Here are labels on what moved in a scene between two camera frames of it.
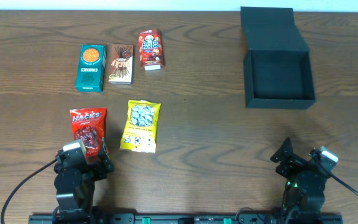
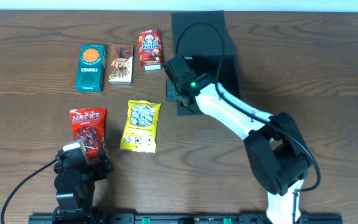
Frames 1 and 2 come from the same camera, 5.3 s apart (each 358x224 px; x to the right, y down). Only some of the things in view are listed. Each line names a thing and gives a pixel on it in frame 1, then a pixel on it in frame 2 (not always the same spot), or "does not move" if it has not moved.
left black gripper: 96,160 does not move
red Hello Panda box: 150,43 does not move
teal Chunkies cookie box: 91,68 does not move
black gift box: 278,68 → 204,38
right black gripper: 289,161 → 171,94
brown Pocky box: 121,65 does not move
